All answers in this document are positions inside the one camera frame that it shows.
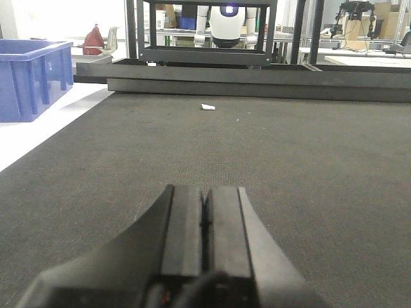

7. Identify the red fabric bag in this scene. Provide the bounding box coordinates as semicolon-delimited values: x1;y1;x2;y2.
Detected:
82;24;105;55

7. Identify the dark grey fabric mat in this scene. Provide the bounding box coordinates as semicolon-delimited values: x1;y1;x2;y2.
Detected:
1;94;410;307

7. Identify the white humanoid robot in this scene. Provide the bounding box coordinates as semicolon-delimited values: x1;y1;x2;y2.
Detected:
194;4;258;49

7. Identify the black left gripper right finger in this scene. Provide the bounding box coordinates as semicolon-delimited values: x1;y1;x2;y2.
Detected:
206;186;324;307

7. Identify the small white paper scrap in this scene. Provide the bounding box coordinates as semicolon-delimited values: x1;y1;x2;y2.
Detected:
201;104;216;111

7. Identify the blue plastic crate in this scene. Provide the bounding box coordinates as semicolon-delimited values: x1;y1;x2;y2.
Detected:
1;38;74;123

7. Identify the black flat tray lower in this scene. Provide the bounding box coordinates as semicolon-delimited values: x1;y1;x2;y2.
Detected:
107;78;410;103

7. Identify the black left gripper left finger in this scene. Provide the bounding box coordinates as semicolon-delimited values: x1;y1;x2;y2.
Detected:
17;185;202;307

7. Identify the black metal frame rack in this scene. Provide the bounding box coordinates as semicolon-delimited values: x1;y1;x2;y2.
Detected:
125;0;325;67

